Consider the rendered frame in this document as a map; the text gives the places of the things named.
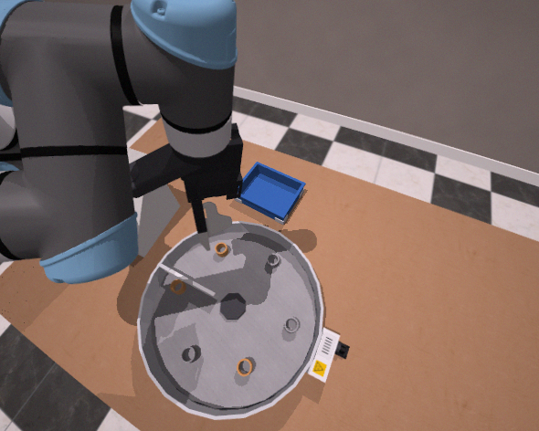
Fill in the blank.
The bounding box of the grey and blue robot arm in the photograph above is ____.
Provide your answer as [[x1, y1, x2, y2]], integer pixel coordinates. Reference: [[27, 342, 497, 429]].
[[0, 0, 238, 284]]

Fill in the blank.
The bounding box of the blue open crate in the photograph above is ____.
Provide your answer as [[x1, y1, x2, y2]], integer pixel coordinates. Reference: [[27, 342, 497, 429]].
[[235, 162, 306, 225]]

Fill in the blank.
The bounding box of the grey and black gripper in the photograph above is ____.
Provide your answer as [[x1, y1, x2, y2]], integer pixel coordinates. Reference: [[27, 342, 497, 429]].
[[172, 123, 243, 251]]

